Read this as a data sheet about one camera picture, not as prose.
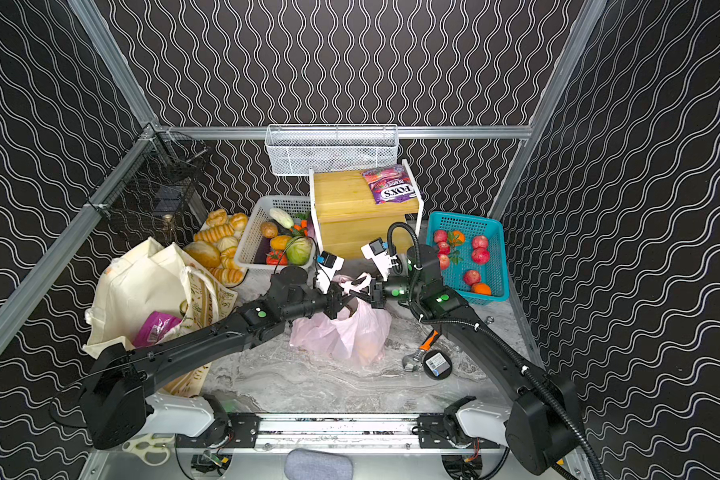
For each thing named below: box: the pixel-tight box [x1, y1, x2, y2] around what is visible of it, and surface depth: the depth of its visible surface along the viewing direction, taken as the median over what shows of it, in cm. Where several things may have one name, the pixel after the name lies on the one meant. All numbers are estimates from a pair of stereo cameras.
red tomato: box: [266, 251, 289, 266], surface depth 105 cm
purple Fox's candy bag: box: [362, 165, 418, 205], surface depth 82 cm
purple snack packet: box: [133, 311, 182, 348], surface depth 80 cm
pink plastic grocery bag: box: [290, 275, 392, 367], surface depth 73 cm
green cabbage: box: [286, 237, 313, 266], surface depth 103 cm
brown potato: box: [260, 221, 279, 239], surface depth 112 cm
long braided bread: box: [193, 223, 235, 243], surface depth 115 cm
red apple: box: [472, 247, 491, 265], surface depth 108 cm
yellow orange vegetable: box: [270, 235, 292, 251], surface depth 109 cm
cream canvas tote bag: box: [83, 237, 238, 398], surface depth 78 cm
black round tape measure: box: [422, 349, 453, 381], surface depth 85 cm
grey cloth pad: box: [284, 448, 354, 480], surface depth 69 cm
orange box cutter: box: [413, 329, 443, 362], surface depth 90 cm
